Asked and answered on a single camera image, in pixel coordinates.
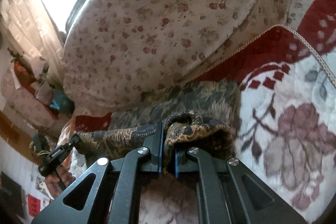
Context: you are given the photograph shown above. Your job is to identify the dark patterned small garment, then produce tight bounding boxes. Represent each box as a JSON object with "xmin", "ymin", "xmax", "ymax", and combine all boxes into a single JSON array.
[{"xmin": 76, "ymin": 79, "xmax": 240, "ymax": 172}]

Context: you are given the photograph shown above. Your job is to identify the person's left hand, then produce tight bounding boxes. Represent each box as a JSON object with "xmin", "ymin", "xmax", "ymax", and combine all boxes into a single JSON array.
[{"xmin": 45, "ymin": 165, "xmax": 76, "ymax": 199}]

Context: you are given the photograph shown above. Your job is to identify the red white floral blanket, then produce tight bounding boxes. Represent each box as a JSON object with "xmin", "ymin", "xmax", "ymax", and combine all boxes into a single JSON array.
[{"xmin": 64, "ymin": 0, "xmax": 335, "ymax": 223}]

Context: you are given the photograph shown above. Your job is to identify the beige floral quilt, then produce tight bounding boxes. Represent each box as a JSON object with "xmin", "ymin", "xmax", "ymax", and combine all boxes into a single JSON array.
[{"xmin": 63, "ymin": 0, "xmax": 314, "ymax": 116}]

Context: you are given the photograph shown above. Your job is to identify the sheer beige curtain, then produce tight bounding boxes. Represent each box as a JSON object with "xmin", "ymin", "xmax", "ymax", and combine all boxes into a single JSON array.
[{"xmin": 1, "ymin": 0, "xmax": 64, "ymax": 88}]

